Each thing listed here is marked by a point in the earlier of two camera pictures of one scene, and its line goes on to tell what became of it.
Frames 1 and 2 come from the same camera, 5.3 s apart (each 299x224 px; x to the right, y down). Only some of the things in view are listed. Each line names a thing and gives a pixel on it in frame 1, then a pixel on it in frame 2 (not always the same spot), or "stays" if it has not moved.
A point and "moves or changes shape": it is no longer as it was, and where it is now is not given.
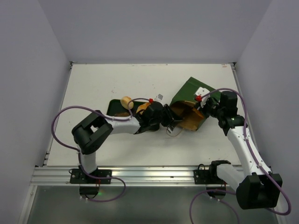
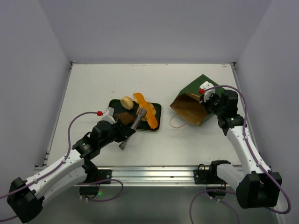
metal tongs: (169, 129) -> (141, 113)
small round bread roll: (124, 101) stays
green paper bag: (184, 106) moves or changes shape
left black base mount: (76, 176) stays
